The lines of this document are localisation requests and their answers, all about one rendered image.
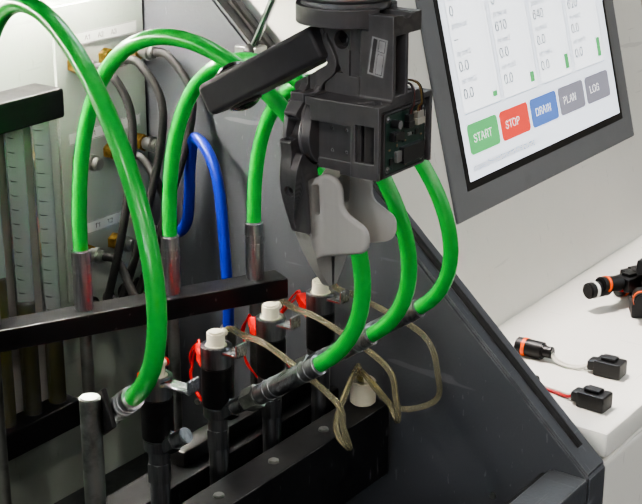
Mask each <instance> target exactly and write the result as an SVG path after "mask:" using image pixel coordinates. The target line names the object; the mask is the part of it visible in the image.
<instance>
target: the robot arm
mask: <svg viewBox="0 0 642 504"><path fill-rule="evenodd" d="M295 12H296V22H298V23H300V24H302V25H306V26H310V27H307V28H305V29H304V30H302V31H300V32H298V33H296V34H294V35H292V36H290V37H289V38H287V39H285V40H283V41H281V42H279V43H277V44H276V45H274V46H272V47H270V48H268V49H266V50H264V51H262V52H261V53H259V54H257V55H255V56H253V57H251V58H249V59H248V60H246V61H244V62H243V61H234V62H230V63H228V64H226V65H224V66H223V67H222V68H221V69H220V70H219V71H218V73H217V74H216V75H215V76H216V77H214V78H212V79H210V80H208V81H206V82H205V83H203V84H201V85H200V87H199V92H200V94H201V96H202V98H203V101H204V103H205V105H206V107H207V109H208V111H209V113H211V114H213V115H215V114H218V113H221V112H224V111H226V110H229V109H231V111H245V110H248V109H250V108H252V107H253V106H255V105H256V104H257V103H258V101H259V100H260V98H261V97H262V95H263V94H265V93H267V92H269V91H271V90H273V89H275V88H277V87H279V86H281V85H283V84H285V83H287V82H289V81H291V80H293V79H294V78H296V77H298V76H300V75H302V74H304V73H306V72H308V71H310V70H312V69H314V68H316V67H318V66H320V65H322V64H324V63H326V62H327V65H325V66H324V67H322V68H320V69H318V70H316V71H315V72H314V73H312V74H310V75H307V76H305V77H303V78H302V79H300V80H298V81H296V83H295V85H294V88H295V90H294V91H291V100H290V101H289V102H288V104H287V106H286V109H285V110H284V115H285V116H284V122H283V129H282V139H280V147H281V159H280V169H279V181H280V191H281V196H282V200H283V203H284V207H285V210H286V213H287V217H288V220H289V223H290V226H291V229H292V230H293V231H295V233H296V236H297V239H298V242H299V245H300V247H301V249H302V251H303V253H304V255H305V257H306V259H307V260H308V262H309V264H310V266H311V268H312V269H313V271H314V273H315V274H316V276H317V277H318V279H319V280H320V282H321V283H322V284H323V285H326V286H332V285H334V284H336V283H337V281H338V278H339V276H340V273H341V271H342V268H343V266H344V263H345V260H346V256H347V255H354V254H362V253H365V252H366V251H367V250H368V248H369V246H370V243H377V242H386V241H389V240H391V239H392V238H393V237H394V236H395V234H396V231H397V221H396V218H395V216H394V215H393V214H392V213H391V212H390V211H389V210H387V209H386V208H385V207H383V206H382V205H381V204H380V203H378V202H377V201H376V199H375V197H374V194H373V181H376V182H379V181H380V180H383V179H385V178H388V177H390V176H392V175H395V174H397V173H399V172H402V171H404V170H406V169H409V168H411V167H413V166H416V165H418V164H420V163H422V162H423V161H424V160H430V159H431V129H432V89H427V88H422V85H421V84H420V82H418V81H417V80H414V79H408V49H409V33H410V32H414V31H417V30H421V27H422V10H420V9H411V8H403V7H397V1H396V0H296V2H295ZM408 81H413V82H415V83H417V84H418V86H419V87H414V86H413V84H412V83H410V82H408ZM408 84H409V85H410V86H408ZM425 109H426V114H425ZM318 167H322V168H326V169H325V170H324V172H323V173H322V175H320V176H318V171H317V168H318Z"/></svg>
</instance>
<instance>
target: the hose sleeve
mask: <svg viewBox="0 0 642 504"><path fill-rule="evenodd" d="M130 386H131V385H130ZM130 386H127V387H125V388H124V389H122V390H120V391H119V392H118V393H117V394H115V396H114V397H112V398H111V399H110V404H111V407H112V411H113V415H114V418H115V422H116V425H117V424H118V423H119V422H120V421H122V420H123V419H125V418H126V417H127V416H129V415H132V414H133V413H134V412H136V411H137V410H138V409H139V408H140V407H141V406H142V405H143V404H144V402H145V400H144V401H143V402H142V403H141V404H140V405H138V406H131V405H129V404H128V403H127V402H126V400H125V392H126V391H127V389H128V388H129V387H130Z"/></svg>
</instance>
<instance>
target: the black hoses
mask: <svg viewBox="0 0 642 504"><path fill-rule="evenodd" d="M152 54H153V56H154V57H163V58H165V59H166V60H167V61H168V63H169V64H170V65H171V66H172V68H173V69H174V70H175V71H176V73H177V74H178V76H179V77H180V79H181V80H182V82H183V84H184V86H185V88H186V87H187V85H188V83H189V82H190V78H189V76H188V74H187V72H186V71H185V70H184V68H183V67H182V65H181V64H180V63H179V62H178V60H177V59H176V58H175V57H174V56H173V55H172V54H171V53H170V52H169V51H168V50H166V49H164V48H154V49H153V52H152ZM123 63H124V64H133V65H135V66H136V67H137V68H138V69H139V71H140V72H141V73H142V74H143V76H144V77H145V78H146V80H147V81H148V83H149V84H150V86H151V88H152V90H153V92H154V94H155V97H156V101H157V105H158V112H159V126H158V136H157V144H156V151H155V157H154V162H153V165H152V163H151V162H150V160H149V159H148V158H147V157H146V155H145V154H143V153H142V152H140V151H137V123H136V115H135V109H134V106H133V103H132V100H131V97H130V95H129V93H128V91H127V89H126V87H125V86H124V84H123V82H122V81H121V79H120V78H119V77H118V75H117V74H116V73H114V75H113V76H112V78H111V80H110V81H111V82H112V84H113V85H114V86H115V88H116V89H117V91H118V93H119V95H120V97H121V99H122V101H123V104H124V107H125V110H126V115H127V120H128V140H129V142H130V145H131V148H132V150H133V153H134V156H135V159H137V160H139V161H140V162H141V164H142V165H143V167H144V168H145V170H146V171H147V173H148V175H149V176H150V182H149V187H148V191H147V197H148V201H149V205H150V208H151V211H152V207H153V203H154V198H155V194H156V190H157V192H158V195H159V197H160V200H161V202H162V195H163V183H162V181H161V179H160V177H159V176H160V171H161V166H162V160H163V155H164V148H165V142H166V132H167V107H166V100H165V97H164V94H163V91H162V89H161V87H160V85H159V83H158V81H157V79H156V78H155V76H154V75H153V73H152V72H151V71H150V69H149V68H148V67H147V66H146V64H145V63H144V62H143V61H142V60H141V59H140V58H138V57H137V56H134V55H131V56H129V57H128V58H127V59H126V60H125V61H124V62H123ZM196 112H197V101H196V102H195V104H194V107H193V109H192V111H191V114H190V117H189V120H188V123H187V126H186V130H185V135H184V139H183V143H182V149H181V156H180V162H179V173H178V185H177V190H178V187H179V184H180V180H181V177H182V174H183V171H184V167H185V164H186V160H187V157H188V153H189V149H188V143H187V141H188V137H189V135H190V134H191V133H192V132H194V127H195V122H196ZM129 215H130V211H129V207H128V204H127V200H126V196H125V193H124V196H123V204H122V211H121V217H120V223H119V229H118V235H117V240H116V245H115V250H114V254H113V253H104V254H103V255H102V260H103V261H109V262H112V264H111V269H110V273H109V278H108V282H107V286H106V290H105V292H104V294H103V300H109V299H115V298H120V297H126V296H131V295H137V294H142V293H143V291H145V288H144V280H143V273H141V275H140V277H137V278H136V279H135V280H134V281H133V277H134V274H135V271H136V268H137V264H138V261H139V257H140V255H139V250H138V245H137V240H135V244H134V248H133V251H132V255H131V258H130V262H129V266H128V269H127V268H126V266H125V264H124V262H123V261H122V260H121V258H122V254H123V249H124V244H125V239H126V233H127V227H128V221H129ZM156 233H157V238H158V243H159V246H160V243H161V237H160V236H161V235H162V234H163V230H162V214H161V217H160V220H159V223H158V226H157V229H156ZM118 272H119V273H120V275H121V278H122V280H123V284H121V285H120V286H119V288H118V295H119V297H117V296H115V295H114V289H115V285H116V281H117V277H118Z"/></svg>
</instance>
